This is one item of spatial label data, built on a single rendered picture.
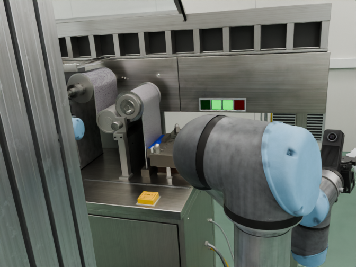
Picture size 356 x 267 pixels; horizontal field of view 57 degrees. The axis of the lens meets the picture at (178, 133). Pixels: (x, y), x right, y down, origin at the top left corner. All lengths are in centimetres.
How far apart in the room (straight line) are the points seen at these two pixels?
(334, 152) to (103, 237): 109
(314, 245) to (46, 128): 61
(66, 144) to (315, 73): 143
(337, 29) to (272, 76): 241
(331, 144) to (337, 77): 325
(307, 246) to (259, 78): 108
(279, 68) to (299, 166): 131
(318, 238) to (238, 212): 36
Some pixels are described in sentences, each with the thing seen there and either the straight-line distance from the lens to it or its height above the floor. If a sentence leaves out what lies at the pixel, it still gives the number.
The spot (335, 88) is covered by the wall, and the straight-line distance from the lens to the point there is 415.
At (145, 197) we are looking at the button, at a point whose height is 92.
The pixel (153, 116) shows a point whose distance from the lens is 170.
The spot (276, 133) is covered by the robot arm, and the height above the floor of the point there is 146.
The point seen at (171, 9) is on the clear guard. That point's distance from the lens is 180.
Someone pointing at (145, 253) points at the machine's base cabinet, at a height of 65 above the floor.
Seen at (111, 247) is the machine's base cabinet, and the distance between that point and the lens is 162.
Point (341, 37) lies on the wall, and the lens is 409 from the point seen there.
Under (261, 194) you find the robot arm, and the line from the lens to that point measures 44.
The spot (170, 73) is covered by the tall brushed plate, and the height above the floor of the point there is 136.
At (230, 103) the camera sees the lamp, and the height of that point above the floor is 119.
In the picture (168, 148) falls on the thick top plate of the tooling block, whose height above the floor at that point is 103.
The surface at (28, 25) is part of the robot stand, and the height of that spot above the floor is 161.
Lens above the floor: 160
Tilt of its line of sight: 18 degrees down
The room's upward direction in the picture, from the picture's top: 4 degrees counter-clockwise
